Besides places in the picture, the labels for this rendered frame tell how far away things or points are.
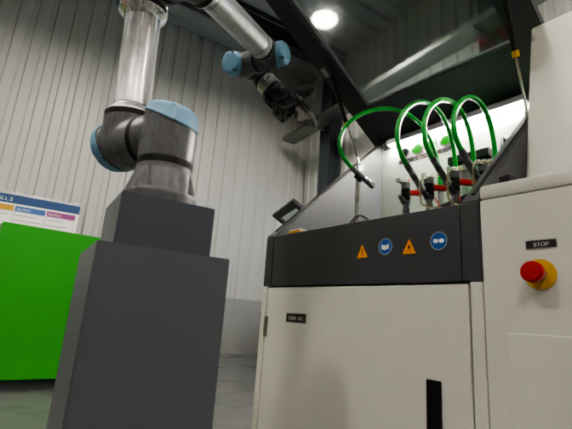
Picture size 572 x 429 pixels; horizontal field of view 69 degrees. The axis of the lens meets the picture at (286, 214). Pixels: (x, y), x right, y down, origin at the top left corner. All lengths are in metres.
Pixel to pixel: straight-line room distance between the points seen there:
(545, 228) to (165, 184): 0.69
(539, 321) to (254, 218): 7.77
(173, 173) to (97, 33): 7.86
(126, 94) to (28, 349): 3.23
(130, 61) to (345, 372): 0.89
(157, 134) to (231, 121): 7.88
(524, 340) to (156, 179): 0.72
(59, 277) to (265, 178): 5.56
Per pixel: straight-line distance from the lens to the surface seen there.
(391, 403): 0.98
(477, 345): 0.87
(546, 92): 1.28
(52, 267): 4.07
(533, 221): 0.85
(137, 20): 1.15
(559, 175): 0.86
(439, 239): 0.92
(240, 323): 8.12
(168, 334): 0.77
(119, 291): 0.75
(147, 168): 0.87
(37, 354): 4.08
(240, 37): 1.28
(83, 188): 7.58
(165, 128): 0.90
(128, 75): 1.08
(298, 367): 1.19
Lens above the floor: 0.70
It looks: 14 degrees up
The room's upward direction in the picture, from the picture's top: 4 degrees clockwise
